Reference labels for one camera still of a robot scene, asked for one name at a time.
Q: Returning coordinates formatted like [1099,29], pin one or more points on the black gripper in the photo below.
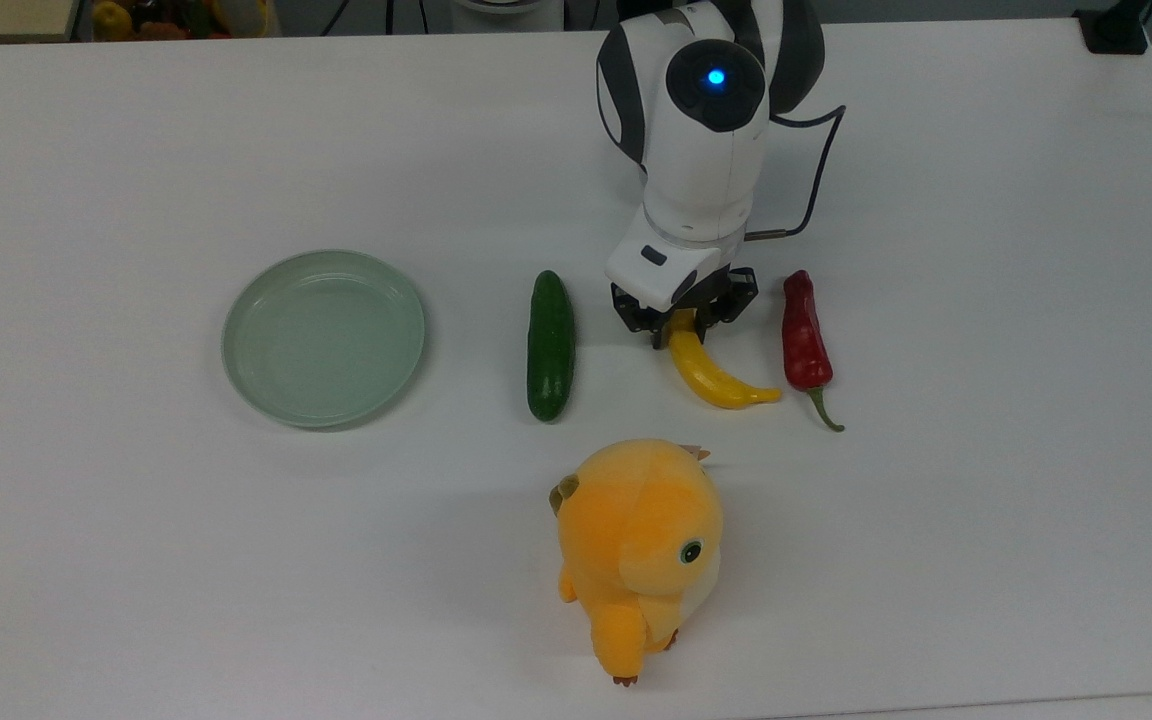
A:
[734,292]

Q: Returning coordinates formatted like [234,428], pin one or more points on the yellow plastic banana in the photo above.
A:
[711,382]

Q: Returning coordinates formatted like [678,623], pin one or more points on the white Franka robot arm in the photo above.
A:
[701,160]

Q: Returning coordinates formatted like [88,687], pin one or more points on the pale green plastic plate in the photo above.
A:
[324,340]

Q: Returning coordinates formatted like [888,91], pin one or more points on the red chili pepper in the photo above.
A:
[804,340]

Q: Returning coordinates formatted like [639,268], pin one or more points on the green cucumber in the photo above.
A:
[549,350]

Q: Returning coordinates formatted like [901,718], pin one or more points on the orange plush dinosaur toy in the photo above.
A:
[636,540]

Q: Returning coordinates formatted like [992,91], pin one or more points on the black clamp stand base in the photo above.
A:
[1114,28]

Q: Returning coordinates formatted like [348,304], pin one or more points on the box of toy fruit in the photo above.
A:
[171,18]

